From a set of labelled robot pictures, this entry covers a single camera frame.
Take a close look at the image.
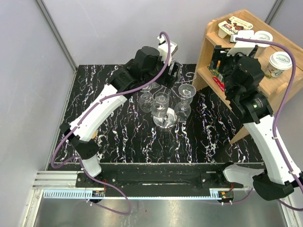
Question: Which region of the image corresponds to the clear wine glass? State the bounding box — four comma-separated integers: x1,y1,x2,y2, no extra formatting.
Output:
174,84,196,122
151,92,169,118

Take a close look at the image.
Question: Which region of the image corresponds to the ribbed glass goblet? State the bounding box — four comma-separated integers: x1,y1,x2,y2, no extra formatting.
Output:
139,93,153,113

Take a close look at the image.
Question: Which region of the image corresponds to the chrome wine glass rack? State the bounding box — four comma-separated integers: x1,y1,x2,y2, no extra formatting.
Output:
148,72,197,130

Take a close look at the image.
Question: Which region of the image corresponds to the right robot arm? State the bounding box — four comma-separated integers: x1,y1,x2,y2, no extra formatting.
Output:
209,45,303,201

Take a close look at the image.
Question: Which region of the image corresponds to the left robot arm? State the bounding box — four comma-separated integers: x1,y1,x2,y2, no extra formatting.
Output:
60,43,180,187

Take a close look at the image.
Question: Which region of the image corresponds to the colourful sponge pack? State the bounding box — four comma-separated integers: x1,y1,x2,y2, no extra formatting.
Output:
207,66,225,92

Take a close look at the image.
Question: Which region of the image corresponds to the chocolate yogurt cup pack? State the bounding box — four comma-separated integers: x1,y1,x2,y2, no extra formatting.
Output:
218,16,253,38

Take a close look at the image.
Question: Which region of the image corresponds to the far paper coffee cup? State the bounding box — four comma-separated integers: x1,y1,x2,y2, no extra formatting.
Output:
251,31,273,58

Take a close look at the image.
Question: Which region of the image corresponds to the paper coffee cup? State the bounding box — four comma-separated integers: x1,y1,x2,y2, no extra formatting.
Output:
265,52,292,79
251,31,273,58

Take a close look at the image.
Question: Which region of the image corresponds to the near paper coffee cup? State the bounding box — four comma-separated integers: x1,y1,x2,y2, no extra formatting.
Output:
265,52,292,79

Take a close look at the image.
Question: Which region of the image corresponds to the wooden shelf unit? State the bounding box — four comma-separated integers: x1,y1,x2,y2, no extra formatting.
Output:
190,9,303,145

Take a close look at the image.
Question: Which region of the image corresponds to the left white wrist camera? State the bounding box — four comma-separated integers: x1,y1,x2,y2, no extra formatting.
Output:
157,36,178,66

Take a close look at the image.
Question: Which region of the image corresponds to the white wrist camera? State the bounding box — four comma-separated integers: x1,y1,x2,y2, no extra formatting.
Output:
227,30,256,56
157,36,178,66

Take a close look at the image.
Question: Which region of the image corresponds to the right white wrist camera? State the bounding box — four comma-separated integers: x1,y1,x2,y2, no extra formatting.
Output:
227,30,256,56

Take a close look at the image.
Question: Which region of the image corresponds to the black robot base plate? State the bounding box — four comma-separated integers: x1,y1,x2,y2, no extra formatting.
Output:
51,163,252,200

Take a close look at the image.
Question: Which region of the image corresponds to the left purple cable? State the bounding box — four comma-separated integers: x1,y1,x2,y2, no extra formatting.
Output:
51,31,171,215

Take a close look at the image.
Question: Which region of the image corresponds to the aluminium rail frame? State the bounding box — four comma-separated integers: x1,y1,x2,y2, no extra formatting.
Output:
23,141,303,227

